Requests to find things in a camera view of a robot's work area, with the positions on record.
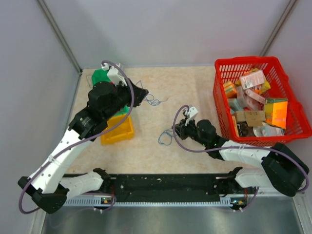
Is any near green storage bin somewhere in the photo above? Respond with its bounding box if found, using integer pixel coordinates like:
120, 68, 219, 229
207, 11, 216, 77
114, 106, 129, 117

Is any brown cardboard sponge pack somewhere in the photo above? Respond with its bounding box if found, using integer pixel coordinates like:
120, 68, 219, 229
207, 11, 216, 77
234, 111, 266, 127

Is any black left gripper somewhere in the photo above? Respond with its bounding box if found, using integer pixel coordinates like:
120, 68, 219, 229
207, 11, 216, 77
103, 78, 148, 120

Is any red plastic shopping basket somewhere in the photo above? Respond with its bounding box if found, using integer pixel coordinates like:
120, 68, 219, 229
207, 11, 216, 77
213, 56, 312, 146

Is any white pink sponge pack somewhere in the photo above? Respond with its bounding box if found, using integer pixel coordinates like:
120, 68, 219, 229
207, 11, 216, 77
239, 70, 265, 90

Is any orange sponge box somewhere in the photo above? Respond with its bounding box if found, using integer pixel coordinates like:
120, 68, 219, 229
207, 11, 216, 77
223, 81, 237, 98

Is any far green storage bin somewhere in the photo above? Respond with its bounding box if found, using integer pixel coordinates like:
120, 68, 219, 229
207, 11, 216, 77
92, 69, 110, 86

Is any white Kamenoko sponge pack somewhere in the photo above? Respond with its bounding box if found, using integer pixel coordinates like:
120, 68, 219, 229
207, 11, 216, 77
245, 89, 266, 104

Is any yellow storage bin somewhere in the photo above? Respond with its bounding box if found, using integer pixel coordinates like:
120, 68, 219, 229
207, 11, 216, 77
101, 116, 134, 145

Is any green storage bin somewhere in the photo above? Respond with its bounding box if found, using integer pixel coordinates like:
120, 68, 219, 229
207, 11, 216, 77
114, 106, 129, 117
92, 69, 110, 86

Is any yellow green sponge box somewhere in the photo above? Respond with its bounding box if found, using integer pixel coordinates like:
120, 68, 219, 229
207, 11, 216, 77
264, 98, 288, 129

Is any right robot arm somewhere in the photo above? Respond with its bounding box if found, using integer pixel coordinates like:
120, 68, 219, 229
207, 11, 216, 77
172, 118, 310, 197

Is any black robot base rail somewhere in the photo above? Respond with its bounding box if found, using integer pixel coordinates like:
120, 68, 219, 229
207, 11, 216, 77
82, 167, 259, 203

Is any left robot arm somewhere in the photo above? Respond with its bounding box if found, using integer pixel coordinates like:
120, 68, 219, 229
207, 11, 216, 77
18, 81, 149, 214

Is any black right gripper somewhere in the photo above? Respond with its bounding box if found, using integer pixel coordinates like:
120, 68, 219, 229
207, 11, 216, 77
172, 116, 208, 147

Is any light blue sponge pack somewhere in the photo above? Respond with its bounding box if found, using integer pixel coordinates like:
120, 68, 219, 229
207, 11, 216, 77
227, 98, 243, 112

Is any yellow Kamenoko sponge pack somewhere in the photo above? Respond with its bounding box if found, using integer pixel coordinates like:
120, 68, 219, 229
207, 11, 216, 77
232, 116, 238, 131

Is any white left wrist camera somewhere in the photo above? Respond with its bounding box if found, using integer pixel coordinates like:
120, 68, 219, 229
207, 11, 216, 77
101, 63, 127, 86

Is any yellow snack bag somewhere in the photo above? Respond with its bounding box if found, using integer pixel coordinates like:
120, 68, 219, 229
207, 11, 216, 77
259, 80, 271, 95

